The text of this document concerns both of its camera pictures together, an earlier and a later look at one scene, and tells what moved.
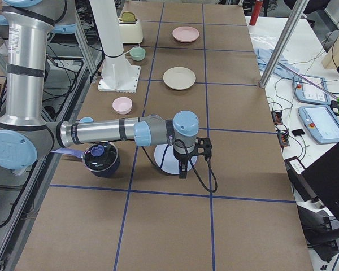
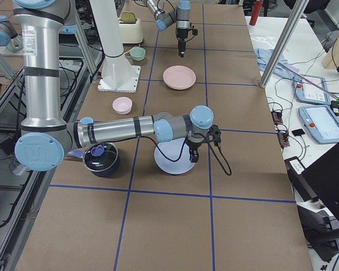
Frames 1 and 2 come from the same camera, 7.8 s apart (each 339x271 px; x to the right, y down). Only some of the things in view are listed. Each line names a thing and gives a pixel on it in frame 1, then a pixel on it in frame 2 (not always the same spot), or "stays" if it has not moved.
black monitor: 329,178 stays
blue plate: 165,158 stays
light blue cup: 86,119 stays
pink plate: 185,34 -> 179,77
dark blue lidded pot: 102,158 stays
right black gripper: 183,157 -> 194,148
